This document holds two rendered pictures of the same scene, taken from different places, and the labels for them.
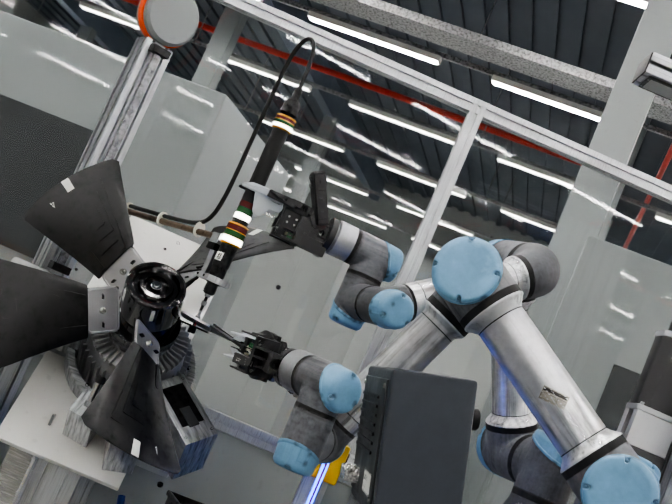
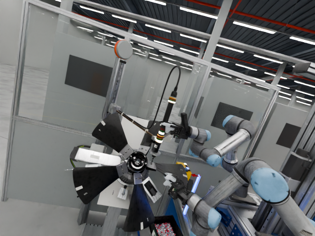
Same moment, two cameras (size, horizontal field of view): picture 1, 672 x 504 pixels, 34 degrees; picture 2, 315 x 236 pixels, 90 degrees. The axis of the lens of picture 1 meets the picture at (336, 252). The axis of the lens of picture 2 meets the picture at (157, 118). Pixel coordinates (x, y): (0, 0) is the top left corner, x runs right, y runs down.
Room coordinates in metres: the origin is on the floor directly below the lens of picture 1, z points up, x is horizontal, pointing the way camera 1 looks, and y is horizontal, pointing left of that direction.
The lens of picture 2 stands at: (1.26, 0.38, 1.69)
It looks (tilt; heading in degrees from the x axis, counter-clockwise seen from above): 12 degrees down; 352
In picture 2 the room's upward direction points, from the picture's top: 17 degrees clockwise
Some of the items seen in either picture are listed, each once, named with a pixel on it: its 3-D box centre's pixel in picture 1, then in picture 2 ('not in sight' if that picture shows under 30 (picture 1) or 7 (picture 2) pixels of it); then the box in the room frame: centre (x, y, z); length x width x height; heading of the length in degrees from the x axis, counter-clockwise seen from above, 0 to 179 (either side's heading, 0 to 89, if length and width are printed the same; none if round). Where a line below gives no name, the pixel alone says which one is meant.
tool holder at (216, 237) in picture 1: (220, 259); (155, 145); (2.17, 0.21, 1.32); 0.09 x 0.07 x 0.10; 37
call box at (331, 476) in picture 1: (318, 457); (182, 172); (2.48, -0.15, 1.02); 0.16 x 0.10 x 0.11; 2
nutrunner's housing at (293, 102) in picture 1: (254, 189); (164, 123); (2.17, 0.20, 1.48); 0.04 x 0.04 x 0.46
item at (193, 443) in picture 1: (177, 426); (149, 189); (2.20, 0.15, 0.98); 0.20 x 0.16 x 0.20; 2
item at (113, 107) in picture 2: not in sight; (114, 108); (2.66, 0.58, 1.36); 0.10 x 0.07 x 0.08; 37
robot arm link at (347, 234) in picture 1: (340, 240); (191, 132); (2.22, 0.00, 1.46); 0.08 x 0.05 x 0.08; 12
